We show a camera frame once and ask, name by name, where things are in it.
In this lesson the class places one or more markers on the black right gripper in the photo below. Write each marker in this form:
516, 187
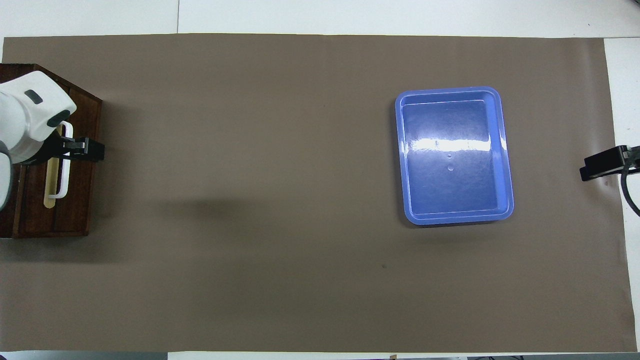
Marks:
635, 157

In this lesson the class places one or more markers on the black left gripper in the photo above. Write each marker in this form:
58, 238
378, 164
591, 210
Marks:
50, 150

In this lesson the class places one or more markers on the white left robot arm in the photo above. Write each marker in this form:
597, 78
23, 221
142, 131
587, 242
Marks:
30, 115

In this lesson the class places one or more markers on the dark wooden cabinet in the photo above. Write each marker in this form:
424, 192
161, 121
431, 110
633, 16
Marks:
6, 226

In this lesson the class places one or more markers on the blue plastic tray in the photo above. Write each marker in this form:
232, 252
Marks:
452, 185

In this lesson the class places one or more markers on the brown table mat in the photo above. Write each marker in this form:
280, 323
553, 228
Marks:
300, 200

